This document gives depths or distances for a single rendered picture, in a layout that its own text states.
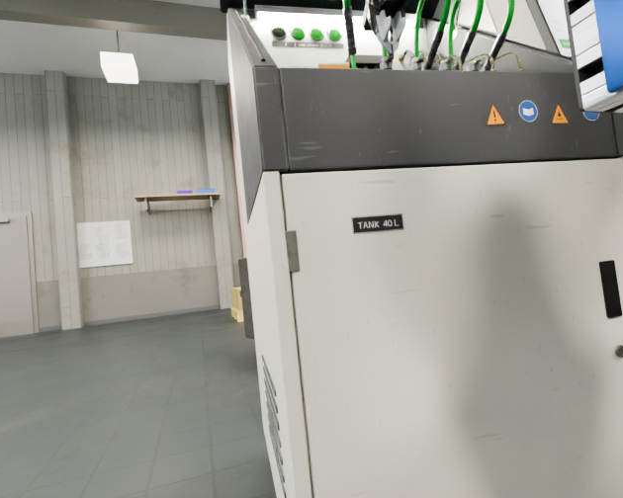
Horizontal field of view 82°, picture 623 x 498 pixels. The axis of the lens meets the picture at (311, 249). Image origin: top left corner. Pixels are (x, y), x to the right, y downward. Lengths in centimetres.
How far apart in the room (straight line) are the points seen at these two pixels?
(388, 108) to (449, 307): 33
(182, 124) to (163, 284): 330
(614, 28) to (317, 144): 38
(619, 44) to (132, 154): 805
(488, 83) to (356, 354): 51
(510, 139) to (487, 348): 36
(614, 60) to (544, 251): 49
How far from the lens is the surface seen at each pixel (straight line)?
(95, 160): 824
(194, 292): 767
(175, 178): 796
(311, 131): 57
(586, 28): 31
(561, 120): 82
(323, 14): 134
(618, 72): 28
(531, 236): 72
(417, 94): 66
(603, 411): 85
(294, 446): 58
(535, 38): 131
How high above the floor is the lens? 64
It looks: 3 degrees up
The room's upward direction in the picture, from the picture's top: 6 degrees counter-clockwise
